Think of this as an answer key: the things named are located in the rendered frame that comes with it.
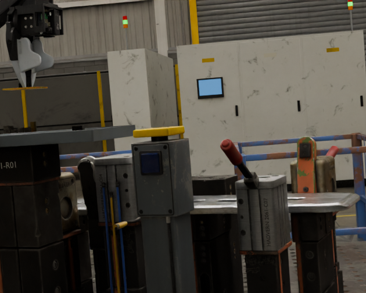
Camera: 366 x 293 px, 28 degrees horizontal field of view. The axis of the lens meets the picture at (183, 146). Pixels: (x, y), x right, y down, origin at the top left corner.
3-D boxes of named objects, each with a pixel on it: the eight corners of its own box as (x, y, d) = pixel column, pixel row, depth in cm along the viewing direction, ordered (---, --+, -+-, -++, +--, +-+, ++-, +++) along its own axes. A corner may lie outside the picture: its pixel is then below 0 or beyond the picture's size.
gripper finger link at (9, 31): (13, 59, 136) (12, 12, 136) (6, 60, 136) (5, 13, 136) (27, 62, 140) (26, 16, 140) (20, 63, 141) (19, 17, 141)
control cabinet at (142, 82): (150, 182, 1202) (137, 34, 1189) (182, 181, 1194) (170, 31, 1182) (117, 203, 965) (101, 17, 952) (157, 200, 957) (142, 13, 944)
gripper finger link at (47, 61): (50, 86, 140) (47, 38, 139) (24, 88, 142) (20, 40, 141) (59, 85, 143) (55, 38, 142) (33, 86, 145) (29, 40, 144)
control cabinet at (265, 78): (187, 199, 955) (173, 10, 942) (190, 193, 1008) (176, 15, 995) (373, 186, 936) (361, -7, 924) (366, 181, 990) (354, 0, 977)
